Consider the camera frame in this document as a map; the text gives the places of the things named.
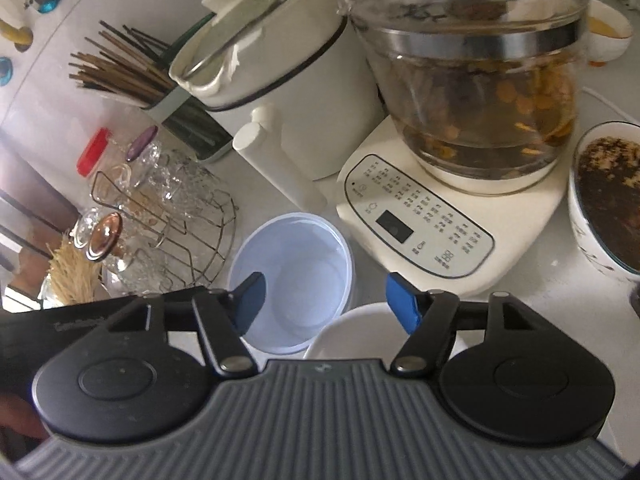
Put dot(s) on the copper lid glass jar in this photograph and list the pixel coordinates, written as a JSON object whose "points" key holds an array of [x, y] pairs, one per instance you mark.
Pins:
{"points": [[102, 235]]}

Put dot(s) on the small bowl orange liquid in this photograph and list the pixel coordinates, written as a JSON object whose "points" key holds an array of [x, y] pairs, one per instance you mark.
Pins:
{"points": [[609, 33]]}

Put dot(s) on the bowl of dark food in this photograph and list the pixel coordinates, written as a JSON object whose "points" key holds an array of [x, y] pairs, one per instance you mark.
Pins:
{"points": [[603, 199]]}

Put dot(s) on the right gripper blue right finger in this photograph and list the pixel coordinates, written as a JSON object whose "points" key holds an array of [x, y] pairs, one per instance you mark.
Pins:
{"points": [[429, 319]]}

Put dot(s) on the person's left hand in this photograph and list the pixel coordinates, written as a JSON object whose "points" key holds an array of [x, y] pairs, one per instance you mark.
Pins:
{"points": [[19, 416]]}

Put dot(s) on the chopstick holder with chopsticks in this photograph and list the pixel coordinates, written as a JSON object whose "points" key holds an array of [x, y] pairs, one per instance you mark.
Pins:
{"points": [[133, 67]]}

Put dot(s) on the cream kettle control base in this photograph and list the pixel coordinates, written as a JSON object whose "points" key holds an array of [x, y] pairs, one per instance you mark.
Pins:
{"points": [[433, 235]]}

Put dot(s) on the white electric cooking pot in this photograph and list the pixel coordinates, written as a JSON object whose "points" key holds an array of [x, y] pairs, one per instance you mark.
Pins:
{"points": [[289, 80]]}

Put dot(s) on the red lid honey jar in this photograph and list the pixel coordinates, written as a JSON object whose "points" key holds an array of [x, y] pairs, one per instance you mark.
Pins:
{"points": [[104, 150]]}

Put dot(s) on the wire glass holder rack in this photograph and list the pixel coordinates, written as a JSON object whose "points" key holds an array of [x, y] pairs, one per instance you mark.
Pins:
{"points": [[187, 215]]}

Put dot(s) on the purple lid glass jar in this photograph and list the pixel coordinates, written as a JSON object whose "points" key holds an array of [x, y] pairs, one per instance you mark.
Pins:
{"points": [[143, 154]]}

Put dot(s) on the white small bowl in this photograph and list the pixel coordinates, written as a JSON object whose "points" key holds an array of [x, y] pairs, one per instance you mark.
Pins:
{"points": [[366, 332]]}

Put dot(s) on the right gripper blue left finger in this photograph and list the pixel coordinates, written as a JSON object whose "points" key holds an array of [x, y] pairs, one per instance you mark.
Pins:
{"points": [[223, 318]]}

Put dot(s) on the pale blue plastic cup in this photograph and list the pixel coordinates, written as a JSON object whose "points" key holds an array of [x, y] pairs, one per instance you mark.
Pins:
{"points": [[310, 280]]}

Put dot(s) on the glass health kettle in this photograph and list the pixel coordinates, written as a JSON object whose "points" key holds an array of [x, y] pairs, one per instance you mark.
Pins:
{"points": [[483, 92]]}

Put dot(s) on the dried noodle bundle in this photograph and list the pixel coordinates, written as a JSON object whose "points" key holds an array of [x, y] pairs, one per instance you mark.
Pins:
{"points": [[71, 277]]}

